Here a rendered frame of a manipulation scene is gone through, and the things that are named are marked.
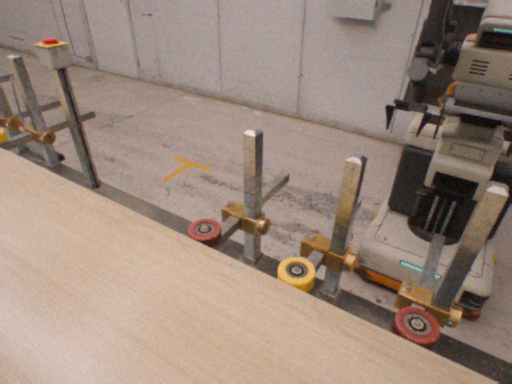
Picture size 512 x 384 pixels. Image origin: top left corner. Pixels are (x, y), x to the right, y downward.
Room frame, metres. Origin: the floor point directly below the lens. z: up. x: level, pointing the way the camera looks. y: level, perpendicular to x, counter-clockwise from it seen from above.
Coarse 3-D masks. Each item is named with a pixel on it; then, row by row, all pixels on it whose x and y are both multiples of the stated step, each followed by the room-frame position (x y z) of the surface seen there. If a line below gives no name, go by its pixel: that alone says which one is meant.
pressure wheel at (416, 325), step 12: (396, 312) 0.42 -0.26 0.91; (408, 312) 0.42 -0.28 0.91; (420, 312) 0.42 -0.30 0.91; (396, 324) 0.39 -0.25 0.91; (408, 324) 0.39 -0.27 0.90; (420, 324) 0.39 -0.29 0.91; (432, 324) 0.39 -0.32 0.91; (408, 336) 0.36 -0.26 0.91; (420, 336) 0.36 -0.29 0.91; (432, 336) 0.36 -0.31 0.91
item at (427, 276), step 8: (432, 240) 0.72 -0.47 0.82; (440, 240) 0.72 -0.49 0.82; (432, 248) 0.69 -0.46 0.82; (440, 248) 0.69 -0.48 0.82; (432, 256) 0.66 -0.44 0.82; (424, 264) 0.65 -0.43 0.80; (432, 264) 0.63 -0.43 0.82; (424, 272) 0.60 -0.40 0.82; (432, 272) 0.60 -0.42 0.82; (424, 280) 0.58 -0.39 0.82; (432, 280) 0.58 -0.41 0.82
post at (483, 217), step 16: (496, 192) 0.49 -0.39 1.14; (480, 208) 0.49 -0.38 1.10; (496, 208) 0.48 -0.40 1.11; (480, 224) 0.49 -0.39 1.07; (464, 240) 0.49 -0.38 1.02; (480, 240) 0.48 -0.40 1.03; (464, 256) 0.49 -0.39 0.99; (448, 272) 0.50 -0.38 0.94; (464, 272) 0.48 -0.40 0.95; (448, 288) 0.49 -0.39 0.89; (448, 304) 0.48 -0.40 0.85
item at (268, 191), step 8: (280, 176) 0.98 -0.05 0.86; (288, 176) 0.99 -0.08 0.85; (272, 184) 0.93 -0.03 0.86; (280, 184) 0.94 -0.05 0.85; (264, 192) 0.88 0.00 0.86; (272, 192) 0.90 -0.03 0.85; (264, 200) 0.86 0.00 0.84; (232, 216) 0.76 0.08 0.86; (224, 224) 0.72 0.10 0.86; (232, 224) 0.72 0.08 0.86; (224, 232) 0.69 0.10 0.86; (232, 232) 0.72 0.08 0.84; (224, 240) 0.69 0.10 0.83; (216, 248) 0.65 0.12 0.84
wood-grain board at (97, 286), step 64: (0, 192) 0.78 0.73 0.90; (64, 192) 0.79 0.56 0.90; (0, 256) 0.54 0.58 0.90; (64, 256) 0.54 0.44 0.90; (128, 256) 0.55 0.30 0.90; (192, 256) 0.56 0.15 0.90; (0, 320) 0.38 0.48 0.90; (64, 320) 0.38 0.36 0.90; (128, 320) 0.39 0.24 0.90; (192, 320) 0.39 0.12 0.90; (256, 320) 0.39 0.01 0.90; (320, 320) 0.40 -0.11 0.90
